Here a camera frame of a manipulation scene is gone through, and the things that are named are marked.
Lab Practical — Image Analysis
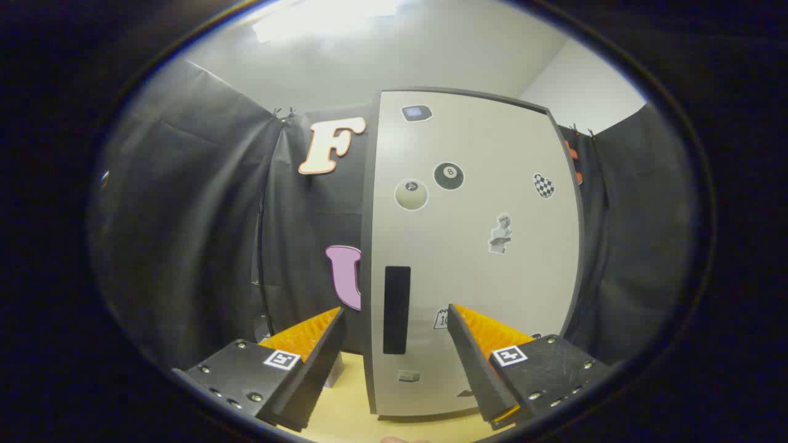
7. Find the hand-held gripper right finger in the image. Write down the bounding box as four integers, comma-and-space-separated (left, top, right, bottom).
447, 303, 611, 430

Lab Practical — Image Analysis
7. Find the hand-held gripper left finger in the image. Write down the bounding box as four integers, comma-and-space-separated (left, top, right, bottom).
172, 306, 345, 433

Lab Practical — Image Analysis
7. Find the black door handle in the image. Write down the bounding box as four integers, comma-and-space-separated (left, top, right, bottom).
383, 266, 412, 355

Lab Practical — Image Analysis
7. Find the grey cabinet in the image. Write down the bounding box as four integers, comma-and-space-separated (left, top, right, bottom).
360, 86, 585, 422

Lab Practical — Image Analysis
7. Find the black backdrop cloth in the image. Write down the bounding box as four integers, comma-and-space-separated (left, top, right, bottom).
89, 58, 699, 370

